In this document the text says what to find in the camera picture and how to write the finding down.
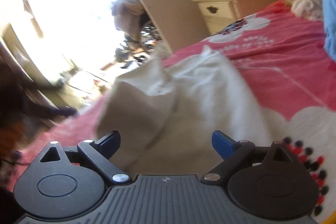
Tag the wheelchair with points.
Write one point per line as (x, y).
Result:
(140, 34)

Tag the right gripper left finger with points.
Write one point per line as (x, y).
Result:
(97, 155)

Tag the white sweatshirt orange bear outline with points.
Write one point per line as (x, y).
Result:
(166, 116)

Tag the blue folded garment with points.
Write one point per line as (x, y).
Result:
(329, 25)

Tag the pink floral bed blanket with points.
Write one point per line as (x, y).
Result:
(282, 60)

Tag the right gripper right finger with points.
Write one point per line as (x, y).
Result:
(236, 155)

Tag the cream two-drawer nightstand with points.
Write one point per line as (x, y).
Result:
(221, 13)

